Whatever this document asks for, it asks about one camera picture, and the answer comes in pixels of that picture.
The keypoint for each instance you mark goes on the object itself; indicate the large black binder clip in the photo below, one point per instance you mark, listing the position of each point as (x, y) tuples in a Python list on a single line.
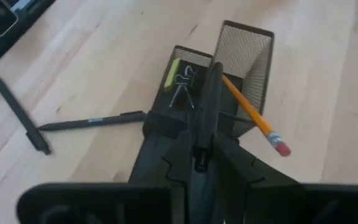
[(183, 85)]

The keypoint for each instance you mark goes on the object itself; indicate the yellow pencil pink eraser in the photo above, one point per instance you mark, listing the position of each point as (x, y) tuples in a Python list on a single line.
[(253, 115)]

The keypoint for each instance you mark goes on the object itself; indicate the black mesh desk organizer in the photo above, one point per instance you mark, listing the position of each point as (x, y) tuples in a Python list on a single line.
[(244, 46)]

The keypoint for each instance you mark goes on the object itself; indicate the yellow-green eraser block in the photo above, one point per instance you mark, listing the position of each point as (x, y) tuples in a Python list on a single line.
[(171, 76)]

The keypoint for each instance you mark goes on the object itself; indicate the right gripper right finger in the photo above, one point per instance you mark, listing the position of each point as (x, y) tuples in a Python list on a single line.
[(259, 202)]

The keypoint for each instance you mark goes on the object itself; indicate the black pen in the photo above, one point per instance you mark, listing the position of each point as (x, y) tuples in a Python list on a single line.
[(98, 121), (208, 109), (20, 113)]

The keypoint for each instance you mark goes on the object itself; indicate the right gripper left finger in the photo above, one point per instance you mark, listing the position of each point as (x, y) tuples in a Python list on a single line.
[(154, 199)]

